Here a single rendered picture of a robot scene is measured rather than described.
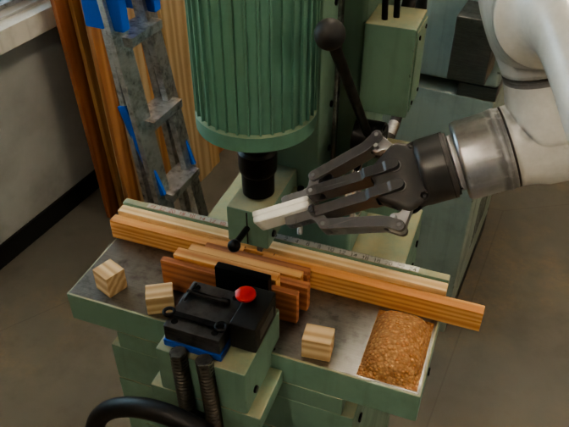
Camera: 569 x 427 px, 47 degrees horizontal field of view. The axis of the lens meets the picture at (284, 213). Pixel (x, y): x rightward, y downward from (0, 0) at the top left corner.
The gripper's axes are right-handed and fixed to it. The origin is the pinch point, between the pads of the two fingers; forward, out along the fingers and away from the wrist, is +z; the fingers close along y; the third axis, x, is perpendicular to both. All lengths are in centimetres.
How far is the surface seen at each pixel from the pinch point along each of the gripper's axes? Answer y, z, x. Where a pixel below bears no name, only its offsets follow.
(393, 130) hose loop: 38, -11, -57
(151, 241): 15.9, 34.3, -29.7
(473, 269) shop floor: 38, -17, -180
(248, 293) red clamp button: -3.2, 11.7, -15.4
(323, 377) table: -14.5, 6.8, -29.1
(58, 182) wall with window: 101, 129, -129
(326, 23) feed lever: 14.4, -11.6, 12.1
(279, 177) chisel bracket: 17.6, 6.7, -24.0
